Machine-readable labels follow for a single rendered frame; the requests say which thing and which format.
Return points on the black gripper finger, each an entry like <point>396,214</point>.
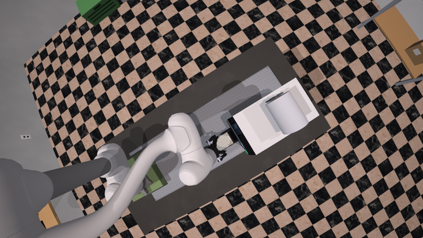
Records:
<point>214,139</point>
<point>222,152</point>

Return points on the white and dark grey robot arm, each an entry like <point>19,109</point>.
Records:
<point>24,193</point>

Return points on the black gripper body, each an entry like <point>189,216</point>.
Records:
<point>214,149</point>

